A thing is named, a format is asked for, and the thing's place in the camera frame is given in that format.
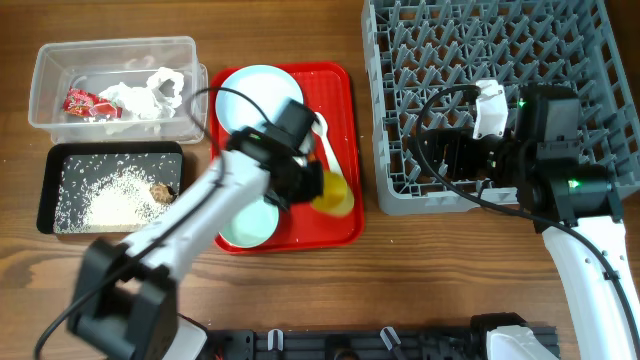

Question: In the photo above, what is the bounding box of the black tray bin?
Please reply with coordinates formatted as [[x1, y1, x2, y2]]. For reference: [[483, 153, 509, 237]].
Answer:
[[36, 141, 183, 234]]

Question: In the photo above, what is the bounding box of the yellow cup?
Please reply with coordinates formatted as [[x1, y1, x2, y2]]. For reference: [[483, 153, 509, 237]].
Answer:
[[311, 170, 355, 217]]

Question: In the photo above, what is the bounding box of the white rice pile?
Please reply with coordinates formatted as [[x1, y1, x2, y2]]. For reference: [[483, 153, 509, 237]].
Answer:
[[53, 152, 183, 234]]

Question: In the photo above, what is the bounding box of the grey dishwasher rack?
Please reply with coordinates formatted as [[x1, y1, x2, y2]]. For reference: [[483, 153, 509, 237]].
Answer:
[[361, 0, 639, 215]]

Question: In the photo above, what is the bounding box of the brown food scrap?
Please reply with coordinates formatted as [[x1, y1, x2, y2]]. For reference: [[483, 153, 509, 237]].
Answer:
[[149, 183, 176, 205]]

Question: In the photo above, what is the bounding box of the white napkin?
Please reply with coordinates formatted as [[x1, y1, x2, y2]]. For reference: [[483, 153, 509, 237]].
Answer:
[[99, 67, 184, 135]]

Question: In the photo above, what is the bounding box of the white plastic spoon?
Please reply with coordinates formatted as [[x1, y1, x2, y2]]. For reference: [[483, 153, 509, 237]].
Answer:
[[312, 112, 343, 176]]

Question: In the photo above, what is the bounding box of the red serving tray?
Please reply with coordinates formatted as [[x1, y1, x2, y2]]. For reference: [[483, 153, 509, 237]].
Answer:
[[215, 62, 365, 255]]

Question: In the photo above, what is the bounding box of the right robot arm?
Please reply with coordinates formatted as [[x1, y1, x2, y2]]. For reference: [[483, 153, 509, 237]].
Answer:
[[409, 80, 639, 359]]

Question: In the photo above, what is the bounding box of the green bowl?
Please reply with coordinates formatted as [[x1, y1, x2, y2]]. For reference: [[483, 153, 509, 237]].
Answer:
[[220, 199, 279, 249]]

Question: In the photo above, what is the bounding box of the red snack wrapper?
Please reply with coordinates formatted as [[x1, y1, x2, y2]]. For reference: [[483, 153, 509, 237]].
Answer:
[[62, 87, 123, 119]]

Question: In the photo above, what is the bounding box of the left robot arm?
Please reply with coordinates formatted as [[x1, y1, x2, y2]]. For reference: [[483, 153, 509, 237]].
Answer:
[[67, 100, 323, 359]]

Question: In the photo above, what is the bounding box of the clear plastic bin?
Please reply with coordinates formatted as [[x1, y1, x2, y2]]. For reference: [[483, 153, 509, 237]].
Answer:
[[28, 36, 209, 144]]

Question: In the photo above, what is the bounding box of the light blue plate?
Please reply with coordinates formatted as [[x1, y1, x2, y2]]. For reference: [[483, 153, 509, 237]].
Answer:
[[215, 65, 304, 134]]

